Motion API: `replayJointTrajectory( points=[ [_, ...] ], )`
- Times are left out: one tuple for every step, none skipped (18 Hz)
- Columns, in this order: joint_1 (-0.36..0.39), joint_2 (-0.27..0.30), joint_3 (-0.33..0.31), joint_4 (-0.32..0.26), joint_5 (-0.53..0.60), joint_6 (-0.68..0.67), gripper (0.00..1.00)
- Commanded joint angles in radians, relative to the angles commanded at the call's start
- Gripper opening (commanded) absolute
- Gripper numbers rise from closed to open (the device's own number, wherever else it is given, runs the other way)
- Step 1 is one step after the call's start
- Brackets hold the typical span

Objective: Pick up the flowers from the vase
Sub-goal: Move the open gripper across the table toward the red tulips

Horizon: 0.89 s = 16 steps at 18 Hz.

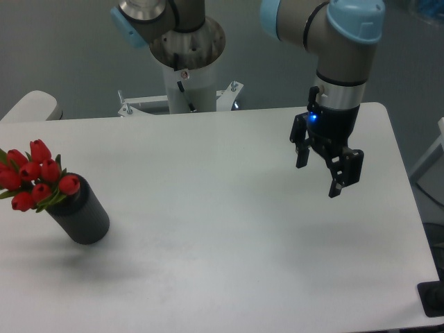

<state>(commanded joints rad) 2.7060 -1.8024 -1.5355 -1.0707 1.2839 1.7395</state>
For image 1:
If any dark grey ribbed vase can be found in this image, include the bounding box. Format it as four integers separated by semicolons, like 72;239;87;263
46;173;110;245

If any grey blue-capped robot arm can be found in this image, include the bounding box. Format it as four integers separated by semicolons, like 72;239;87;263
110;1;385;198

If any red tulip bouquet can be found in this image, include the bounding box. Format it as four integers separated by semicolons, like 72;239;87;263
1;139;81;212

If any black clamp at table edge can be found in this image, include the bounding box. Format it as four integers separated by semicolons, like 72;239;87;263
417;281;443;318

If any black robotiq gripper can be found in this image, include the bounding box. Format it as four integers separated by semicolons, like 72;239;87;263
289;103;364;198

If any white metal base frame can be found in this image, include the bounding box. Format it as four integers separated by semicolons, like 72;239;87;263
118;80;244;117

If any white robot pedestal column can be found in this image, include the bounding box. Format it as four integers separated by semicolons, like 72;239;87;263
148;15;227;114

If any white furniture at right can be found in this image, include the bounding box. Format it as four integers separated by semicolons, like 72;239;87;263
409;118;443;183

